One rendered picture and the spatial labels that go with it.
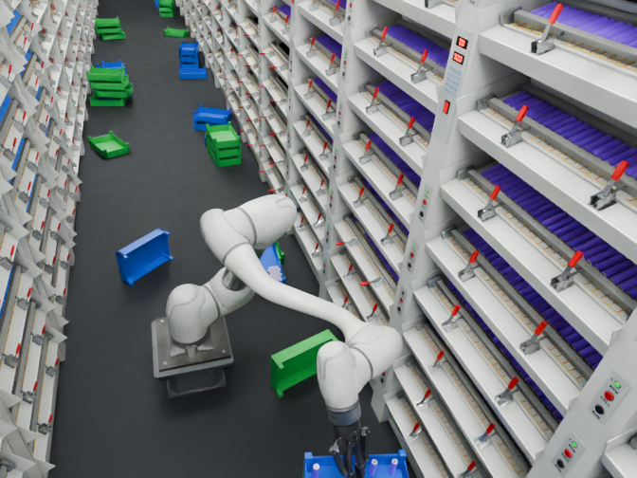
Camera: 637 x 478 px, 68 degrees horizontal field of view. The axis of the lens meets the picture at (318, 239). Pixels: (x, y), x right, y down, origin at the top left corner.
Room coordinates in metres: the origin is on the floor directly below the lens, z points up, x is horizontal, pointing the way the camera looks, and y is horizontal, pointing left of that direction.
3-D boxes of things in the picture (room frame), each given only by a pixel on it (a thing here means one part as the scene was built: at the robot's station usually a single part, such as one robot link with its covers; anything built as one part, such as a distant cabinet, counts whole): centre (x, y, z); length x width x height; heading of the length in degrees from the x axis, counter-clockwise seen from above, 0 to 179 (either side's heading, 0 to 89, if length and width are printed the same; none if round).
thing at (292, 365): (1.38, 0.02, 0.10); 0.30 x 0.08 x 0.20; 127
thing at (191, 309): (1.37, 0.50, 0.38); 0.18 x 0.16 x 0.22; 134
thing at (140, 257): (2.02, 0.95, 0.10); 0.30 x 0.08 x 0.20; 149
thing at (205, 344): (1.34, 0.50, 0.24); 0.22 x 0.18 x 0.06; 18
